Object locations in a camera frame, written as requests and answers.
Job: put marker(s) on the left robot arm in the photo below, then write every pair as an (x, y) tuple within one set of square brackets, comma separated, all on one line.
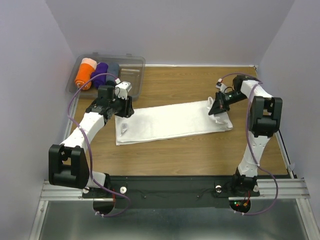
[(67, 162)]

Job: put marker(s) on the grey rolled towel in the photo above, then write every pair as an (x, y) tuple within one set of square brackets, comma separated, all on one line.
[(112, 73)]

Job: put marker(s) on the orange rolled towel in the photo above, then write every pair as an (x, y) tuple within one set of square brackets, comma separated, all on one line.
[(83, 76)]

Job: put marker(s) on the clear plastic bin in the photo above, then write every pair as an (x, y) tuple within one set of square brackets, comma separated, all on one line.
[(131, 69)]

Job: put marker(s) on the purple rolled towel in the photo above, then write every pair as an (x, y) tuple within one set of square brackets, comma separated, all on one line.
[(99, 75)]

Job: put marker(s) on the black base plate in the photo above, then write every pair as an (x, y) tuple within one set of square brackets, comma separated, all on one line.
[(170, 192)]

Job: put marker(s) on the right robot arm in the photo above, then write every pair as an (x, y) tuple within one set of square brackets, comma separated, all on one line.
[(263, 118)]

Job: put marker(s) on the white towel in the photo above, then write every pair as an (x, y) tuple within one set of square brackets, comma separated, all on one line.
[(169, 122)]

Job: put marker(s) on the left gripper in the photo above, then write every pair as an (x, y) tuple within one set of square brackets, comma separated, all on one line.
[(128, 110)]

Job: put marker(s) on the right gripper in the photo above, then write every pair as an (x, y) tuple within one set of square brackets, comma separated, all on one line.
[(219, 105)]

